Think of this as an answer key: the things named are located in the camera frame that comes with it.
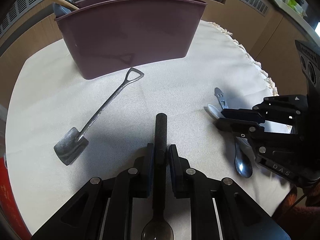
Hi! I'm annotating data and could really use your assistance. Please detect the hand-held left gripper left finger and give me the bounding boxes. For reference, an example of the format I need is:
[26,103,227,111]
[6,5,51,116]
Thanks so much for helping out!
[31,144,153,240]

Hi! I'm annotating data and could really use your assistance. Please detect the grey kitchen countertop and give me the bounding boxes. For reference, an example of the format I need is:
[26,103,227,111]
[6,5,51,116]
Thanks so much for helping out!
[265,0,320,40]

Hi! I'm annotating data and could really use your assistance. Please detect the long grey vent grille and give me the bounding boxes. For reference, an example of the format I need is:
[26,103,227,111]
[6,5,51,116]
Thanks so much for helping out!
[0,0,63,35]

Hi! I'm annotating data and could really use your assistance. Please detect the maroon plastic utensil box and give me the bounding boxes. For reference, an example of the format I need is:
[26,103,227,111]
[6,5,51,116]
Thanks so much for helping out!
[54,0,208,80]

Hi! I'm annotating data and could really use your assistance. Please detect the metal spoon with cutout handle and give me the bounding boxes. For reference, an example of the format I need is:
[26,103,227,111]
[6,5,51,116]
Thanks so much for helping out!
[214,87,253,178]

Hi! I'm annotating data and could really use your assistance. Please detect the blue ceramic spoon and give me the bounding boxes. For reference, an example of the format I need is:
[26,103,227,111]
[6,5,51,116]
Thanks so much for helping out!
[53,2,74,16]

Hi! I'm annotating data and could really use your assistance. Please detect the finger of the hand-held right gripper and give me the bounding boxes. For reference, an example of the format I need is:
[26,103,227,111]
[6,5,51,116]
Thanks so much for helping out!
[216,118,298,155]
[221,95,308,124]

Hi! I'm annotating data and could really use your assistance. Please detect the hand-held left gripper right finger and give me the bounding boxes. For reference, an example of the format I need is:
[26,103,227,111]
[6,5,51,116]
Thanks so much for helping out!
[170,145,290,240]

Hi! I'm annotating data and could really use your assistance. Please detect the short grey vent grille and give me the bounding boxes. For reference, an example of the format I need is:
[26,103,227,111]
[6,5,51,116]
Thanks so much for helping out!
[236,0,269,18]

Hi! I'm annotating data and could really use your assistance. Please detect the green packet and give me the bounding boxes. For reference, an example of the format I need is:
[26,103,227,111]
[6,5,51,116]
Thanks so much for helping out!
[285,0,308,15]

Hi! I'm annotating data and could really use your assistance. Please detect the shovel-shaped metal spoon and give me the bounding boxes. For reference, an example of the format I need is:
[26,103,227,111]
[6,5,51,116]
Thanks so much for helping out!
[53,67,145,166]

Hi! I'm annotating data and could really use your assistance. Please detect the person's right forearm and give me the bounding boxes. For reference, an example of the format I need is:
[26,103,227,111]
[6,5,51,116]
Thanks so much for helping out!
[274,184,320,240]

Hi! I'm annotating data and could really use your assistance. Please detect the cream fringed tablecloth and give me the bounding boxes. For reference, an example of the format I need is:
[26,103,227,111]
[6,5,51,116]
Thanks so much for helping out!
[5,20,295,240]

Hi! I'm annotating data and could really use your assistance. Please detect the red plastic object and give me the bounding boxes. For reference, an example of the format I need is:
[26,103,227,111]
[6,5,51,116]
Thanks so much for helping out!
[0,155,32,240]

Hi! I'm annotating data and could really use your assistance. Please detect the black-handled spoon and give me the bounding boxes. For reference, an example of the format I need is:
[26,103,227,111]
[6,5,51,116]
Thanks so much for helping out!
[141,113,174,240]

